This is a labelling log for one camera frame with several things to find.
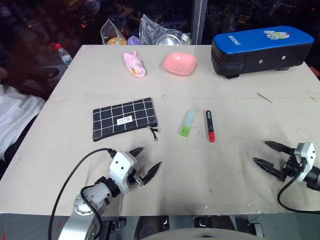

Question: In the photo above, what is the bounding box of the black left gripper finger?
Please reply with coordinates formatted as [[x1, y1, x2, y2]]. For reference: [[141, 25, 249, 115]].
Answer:
[[141, 161, 162, 186], [129, 146, 145, 159]]

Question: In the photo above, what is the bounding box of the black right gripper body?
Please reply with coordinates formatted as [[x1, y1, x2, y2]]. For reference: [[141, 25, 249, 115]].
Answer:
[[277, 154, 306, 183]]

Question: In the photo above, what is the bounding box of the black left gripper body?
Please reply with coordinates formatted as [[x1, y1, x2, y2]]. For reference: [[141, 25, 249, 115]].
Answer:
[[126, 167, 149, 187]]

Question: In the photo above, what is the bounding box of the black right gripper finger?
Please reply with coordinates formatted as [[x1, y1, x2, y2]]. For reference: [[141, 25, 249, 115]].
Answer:
[[263, 140, 296, 157], [252, 157, 286, 177]]

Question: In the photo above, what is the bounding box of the black grid pencil pouch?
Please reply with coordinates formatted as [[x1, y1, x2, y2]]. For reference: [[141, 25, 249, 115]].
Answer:
[[91, 97, 160, 143]]

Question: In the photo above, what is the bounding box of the green translucent glue stick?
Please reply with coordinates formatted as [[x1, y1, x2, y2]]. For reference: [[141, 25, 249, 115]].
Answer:
[[179, 109, 198, 137]]

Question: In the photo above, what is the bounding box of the red and black marker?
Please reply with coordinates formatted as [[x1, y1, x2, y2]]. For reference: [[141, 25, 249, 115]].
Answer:
[[205, 109, 217, 143]]

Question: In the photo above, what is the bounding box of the light grey rounded robot body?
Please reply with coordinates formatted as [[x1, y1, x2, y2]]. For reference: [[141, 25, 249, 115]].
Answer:
[[140, 226, 256, 240]]

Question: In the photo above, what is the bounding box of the pink plastic bowl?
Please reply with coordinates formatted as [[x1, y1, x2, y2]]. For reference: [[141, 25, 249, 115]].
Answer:
[[163, 52, 199, 77]]

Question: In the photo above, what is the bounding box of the blue-topped black box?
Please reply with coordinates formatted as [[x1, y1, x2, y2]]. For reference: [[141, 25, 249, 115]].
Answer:
[[210, 25, 316, 81]]

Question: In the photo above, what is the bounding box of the round metal bowl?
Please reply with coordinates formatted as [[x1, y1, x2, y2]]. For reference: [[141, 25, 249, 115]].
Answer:
[[155, 33, 182, 47]]

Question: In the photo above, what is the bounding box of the clear bag with orange item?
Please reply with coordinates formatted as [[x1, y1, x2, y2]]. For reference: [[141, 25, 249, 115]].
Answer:
[[100, 18, 129, 46]]

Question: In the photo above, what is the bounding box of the red-capped water bottle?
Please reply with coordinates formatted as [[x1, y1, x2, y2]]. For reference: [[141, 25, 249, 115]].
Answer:
[[54, 43, 74, 67]]

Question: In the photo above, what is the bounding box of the clear crinkled plastic bag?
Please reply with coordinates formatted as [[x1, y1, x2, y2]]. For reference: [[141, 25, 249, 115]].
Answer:
[[138, 13, 191, 47]]

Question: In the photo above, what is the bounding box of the person in white clothes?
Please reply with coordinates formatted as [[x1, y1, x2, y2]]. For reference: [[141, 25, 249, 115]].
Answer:
[[0, 83, 46, 161]]

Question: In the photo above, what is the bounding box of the grey metal pillar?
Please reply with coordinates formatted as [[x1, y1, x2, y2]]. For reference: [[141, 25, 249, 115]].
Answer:
[[190, 0, 208, 46]]

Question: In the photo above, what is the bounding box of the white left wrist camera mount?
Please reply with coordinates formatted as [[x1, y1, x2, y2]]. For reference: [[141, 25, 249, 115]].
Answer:
[[108, 151, 137, 195]]

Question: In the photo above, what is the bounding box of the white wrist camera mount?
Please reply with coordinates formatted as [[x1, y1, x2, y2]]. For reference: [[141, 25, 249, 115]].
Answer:
[[108, 151, 137, 195], [293, 141, 316, 184]]

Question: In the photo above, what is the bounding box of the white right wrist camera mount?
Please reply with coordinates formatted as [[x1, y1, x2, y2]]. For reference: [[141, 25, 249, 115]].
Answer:
[[293, 141, 316, 184]]

